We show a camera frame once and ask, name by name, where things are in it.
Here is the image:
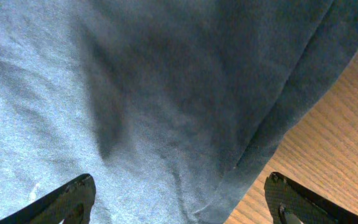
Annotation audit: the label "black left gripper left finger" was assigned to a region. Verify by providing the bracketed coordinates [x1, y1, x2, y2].
[0, 174, 96, 224]

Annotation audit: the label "dark blue denim shorts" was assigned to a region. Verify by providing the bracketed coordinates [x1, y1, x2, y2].
[0, 0, 358, 223]

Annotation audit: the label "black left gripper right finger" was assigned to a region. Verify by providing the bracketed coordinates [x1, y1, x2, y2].
[264, 172, 358, 224]

